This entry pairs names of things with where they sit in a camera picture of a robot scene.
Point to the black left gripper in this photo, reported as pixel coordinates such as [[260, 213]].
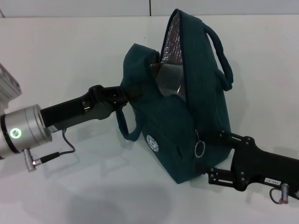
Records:
[[77, 112]]

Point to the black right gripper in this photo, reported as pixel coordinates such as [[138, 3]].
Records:
[[261, 165]]

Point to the clear container with blue seal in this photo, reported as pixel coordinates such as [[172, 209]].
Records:
[[168, 80]]

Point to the dark teal insulated lunch bag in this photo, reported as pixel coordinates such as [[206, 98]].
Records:
[[177, 121]]

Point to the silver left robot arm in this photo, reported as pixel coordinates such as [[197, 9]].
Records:
[[23, 133]]

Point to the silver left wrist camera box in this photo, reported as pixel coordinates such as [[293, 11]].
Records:
[[8, 84]]

